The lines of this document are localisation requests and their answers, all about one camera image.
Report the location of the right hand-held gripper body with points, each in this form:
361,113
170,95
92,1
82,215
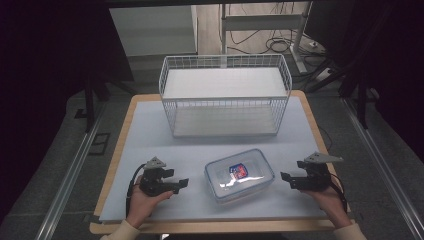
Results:
316,178

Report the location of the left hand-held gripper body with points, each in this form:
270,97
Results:
151,183

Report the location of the clear plastic food container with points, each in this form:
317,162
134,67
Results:
239,175

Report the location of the person's left hand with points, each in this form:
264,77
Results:
141,203

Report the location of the person's right hand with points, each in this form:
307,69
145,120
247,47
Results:
328,203

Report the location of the pale blue table mat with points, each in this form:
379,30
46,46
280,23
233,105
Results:
160,146

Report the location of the wooden table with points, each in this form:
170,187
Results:
115,160

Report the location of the black stand leg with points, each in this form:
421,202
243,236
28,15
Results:
89,106
361,100

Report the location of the white power strip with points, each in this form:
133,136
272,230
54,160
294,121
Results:
322,75

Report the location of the grey cabinet panel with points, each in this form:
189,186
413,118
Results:
153,31

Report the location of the aluminium floor rail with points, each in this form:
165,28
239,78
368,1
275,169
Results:
383,160
71,176

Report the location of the white metal desk frame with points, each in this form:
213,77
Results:
263,21

